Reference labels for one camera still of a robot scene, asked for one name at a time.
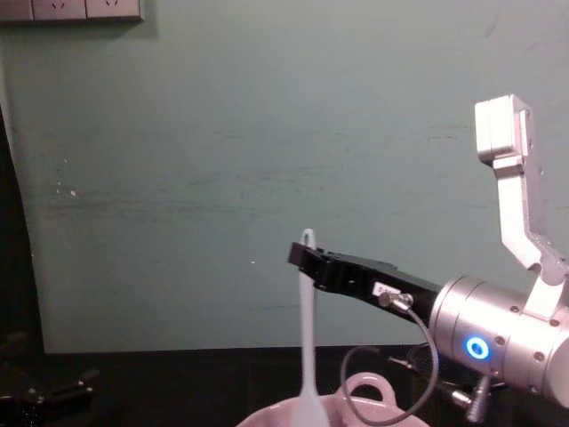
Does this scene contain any white plastic spoon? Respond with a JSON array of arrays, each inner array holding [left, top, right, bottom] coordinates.
[[290, 228, 331, 427]]

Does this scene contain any black upright board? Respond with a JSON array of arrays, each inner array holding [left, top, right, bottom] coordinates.
[[0, 102, 46, 357]]

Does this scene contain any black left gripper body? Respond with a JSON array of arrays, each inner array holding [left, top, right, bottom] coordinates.
[[0, 383, 95, 427]]

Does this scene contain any pink bowl with handle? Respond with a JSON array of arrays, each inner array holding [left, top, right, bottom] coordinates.
[[234, 372, 433, 427]]

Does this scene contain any black table cloth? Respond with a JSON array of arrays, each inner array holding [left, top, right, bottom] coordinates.
[[0, 344, 569, 427]]

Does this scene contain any thin dark gripper cable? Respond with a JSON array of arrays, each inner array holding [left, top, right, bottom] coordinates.
[[341, 287, 491, 422]]

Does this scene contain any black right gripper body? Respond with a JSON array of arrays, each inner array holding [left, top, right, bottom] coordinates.
[[327, 252, 442, 323]]

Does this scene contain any grey wall socket plate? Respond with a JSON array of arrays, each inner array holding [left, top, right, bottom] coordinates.
[[85, 0, 146, 22], [32, 0, 88, 22]]

